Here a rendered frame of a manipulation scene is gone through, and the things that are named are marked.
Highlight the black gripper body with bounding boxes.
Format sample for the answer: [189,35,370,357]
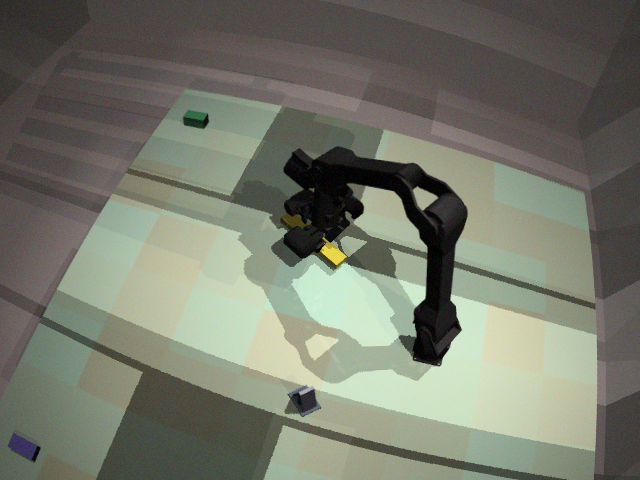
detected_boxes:
[284,195,364,259]

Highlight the yellow bar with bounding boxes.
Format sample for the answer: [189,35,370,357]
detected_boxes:
[280,213,347,269]

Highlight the small green block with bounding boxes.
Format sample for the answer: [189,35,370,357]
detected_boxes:
[183,110,209,129]

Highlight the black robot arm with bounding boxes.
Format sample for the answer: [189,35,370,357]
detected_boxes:
[284,146,468,366]

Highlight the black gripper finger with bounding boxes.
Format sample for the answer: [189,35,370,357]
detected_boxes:
[302,225,327,253]
[325,219,350,243]

